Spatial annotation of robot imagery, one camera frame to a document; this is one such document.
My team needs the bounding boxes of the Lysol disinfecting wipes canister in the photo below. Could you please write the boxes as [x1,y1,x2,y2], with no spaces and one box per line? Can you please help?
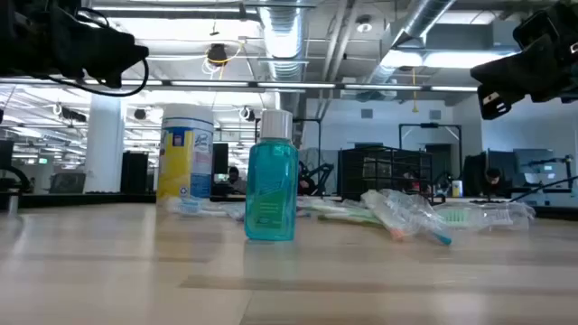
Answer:
[155,102,216,208]

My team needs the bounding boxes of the orange toothbrush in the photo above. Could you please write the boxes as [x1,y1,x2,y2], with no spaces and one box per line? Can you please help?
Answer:
[359,188,407,242]

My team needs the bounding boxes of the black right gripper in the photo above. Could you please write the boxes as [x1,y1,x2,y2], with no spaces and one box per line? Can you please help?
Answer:
[469,0,578,121]

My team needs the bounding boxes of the teal mouthwash bottle white cap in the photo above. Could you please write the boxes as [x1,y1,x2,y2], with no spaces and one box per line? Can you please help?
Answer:
[243,108,300,242]

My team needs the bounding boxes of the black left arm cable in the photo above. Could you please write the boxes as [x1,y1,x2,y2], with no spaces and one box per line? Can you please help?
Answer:
[43,57,151,98]

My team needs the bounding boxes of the computer monitor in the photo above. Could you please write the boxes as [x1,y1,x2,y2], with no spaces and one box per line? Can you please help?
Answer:
[512,147,557,186]

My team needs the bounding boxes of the white round pillar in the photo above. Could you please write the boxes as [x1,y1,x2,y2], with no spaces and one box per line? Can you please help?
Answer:
[84,92,126,194]

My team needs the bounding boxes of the black stand frame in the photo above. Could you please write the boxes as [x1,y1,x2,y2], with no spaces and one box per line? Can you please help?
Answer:
[398,122,464,190]

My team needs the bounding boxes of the silver smooth air duct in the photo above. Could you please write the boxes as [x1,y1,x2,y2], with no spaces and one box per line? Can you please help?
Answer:
[368,0,458,87]

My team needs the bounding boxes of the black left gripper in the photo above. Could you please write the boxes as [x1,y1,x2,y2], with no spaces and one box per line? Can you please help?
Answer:
[44,2,151,89]

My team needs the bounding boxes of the silver corrugated air duct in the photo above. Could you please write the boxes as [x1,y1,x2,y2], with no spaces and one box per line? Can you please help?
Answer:
[256,0,312,83]

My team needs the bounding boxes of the black wire basket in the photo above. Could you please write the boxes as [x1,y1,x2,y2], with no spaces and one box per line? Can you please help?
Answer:
[337,144,435,203]

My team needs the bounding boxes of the black cabinet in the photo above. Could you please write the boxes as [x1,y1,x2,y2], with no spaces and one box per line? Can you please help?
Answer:
[119,151,150,194]

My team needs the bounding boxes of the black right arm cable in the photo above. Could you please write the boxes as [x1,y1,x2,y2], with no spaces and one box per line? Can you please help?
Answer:
[509,175,578,203]

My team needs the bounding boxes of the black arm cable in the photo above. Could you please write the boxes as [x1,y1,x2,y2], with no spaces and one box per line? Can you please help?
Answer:
[43,57,151,98]
[509,175,578,203]

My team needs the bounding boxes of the person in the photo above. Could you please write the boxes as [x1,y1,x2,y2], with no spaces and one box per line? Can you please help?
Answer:
[481,167,512,198]
[296,160,318,197]
[227,165,248,196]

